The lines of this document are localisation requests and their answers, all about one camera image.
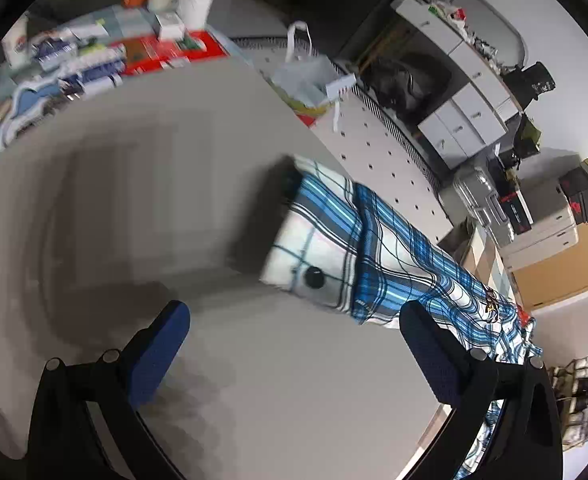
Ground blue white plaid shirt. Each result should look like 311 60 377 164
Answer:
258 154 546 480

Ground wooden shoe rack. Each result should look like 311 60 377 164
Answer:
548 356 588 452

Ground tan wooden door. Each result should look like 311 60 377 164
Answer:
511 223 588 311

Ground white upright suitcase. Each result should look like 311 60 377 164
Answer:
500 179 578 272

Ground black shoe box with red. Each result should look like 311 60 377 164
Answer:
499 190 534 235

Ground silver flat suitcase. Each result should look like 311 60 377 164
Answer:
454 167 515 247

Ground stacked shoe boxes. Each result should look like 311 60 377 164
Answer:
559 158 588 224

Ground white drawer desk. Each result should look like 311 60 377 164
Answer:
391 0 523 169

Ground grey oval mirror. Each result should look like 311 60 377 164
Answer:
447 0 528 67

